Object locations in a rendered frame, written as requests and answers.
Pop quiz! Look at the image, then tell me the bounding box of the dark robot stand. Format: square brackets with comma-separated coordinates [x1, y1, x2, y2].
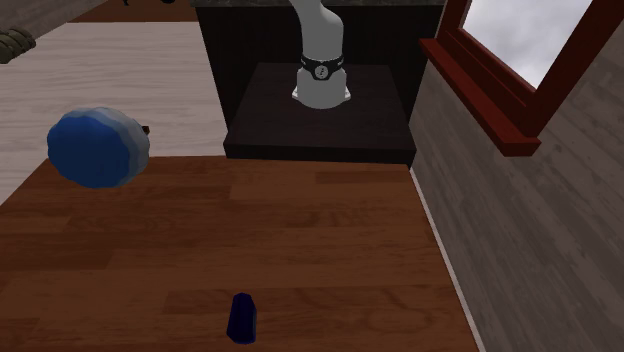
[189, 0, 446, 168]

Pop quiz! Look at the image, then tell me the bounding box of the dark blue small bottle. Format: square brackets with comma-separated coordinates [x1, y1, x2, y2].
[225, 292, 258, 346]

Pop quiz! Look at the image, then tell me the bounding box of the blue round bowl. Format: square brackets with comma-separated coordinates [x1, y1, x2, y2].
[46, 107, 151, 190]

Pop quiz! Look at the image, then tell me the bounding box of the red framed window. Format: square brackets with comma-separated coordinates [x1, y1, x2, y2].
[419, 0, 624, 158]

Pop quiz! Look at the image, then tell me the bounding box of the olive green cushion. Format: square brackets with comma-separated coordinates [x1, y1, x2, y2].
[0, 27, 37, 65]

